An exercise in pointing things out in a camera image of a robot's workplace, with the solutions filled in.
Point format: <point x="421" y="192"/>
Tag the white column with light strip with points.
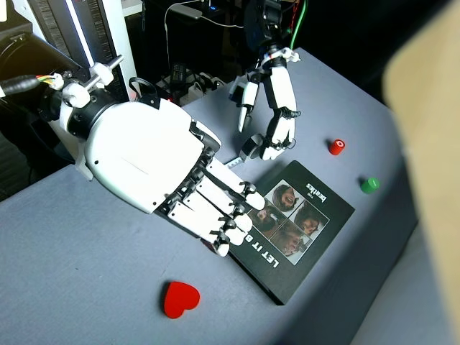
<point x="122" y="28"/>

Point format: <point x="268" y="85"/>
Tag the black Let It Be album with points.
<point x="287" y="284"/>

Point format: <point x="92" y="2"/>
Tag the green cylinder block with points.
<point x="370" y="185"/>

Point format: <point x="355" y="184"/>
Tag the red cylinder block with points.
<point x="337" y="147"/>

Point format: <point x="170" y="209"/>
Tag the red heart block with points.
<point x="179" y="300"/>

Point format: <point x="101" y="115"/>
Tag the tan wooden board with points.
<point x="431" y="108"/>

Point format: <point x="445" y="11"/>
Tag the black power adapter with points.
<point x="178" y="73"/>

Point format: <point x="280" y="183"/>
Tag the grey tablecloth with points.
<point x="108" y="269"/>

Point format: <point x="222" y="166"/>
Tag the grey box device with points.
<point x="188" y="12"/>

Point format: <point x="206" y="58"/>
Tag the grey white tape measure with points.
<point x="251" y="145"/>

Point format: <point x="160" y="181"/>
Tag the white power strip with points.
<point x="208" y="84"/>

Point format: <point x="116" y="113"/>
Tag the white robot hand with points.
<point x="282" y="90"/>
<point x="143" y="151"/>

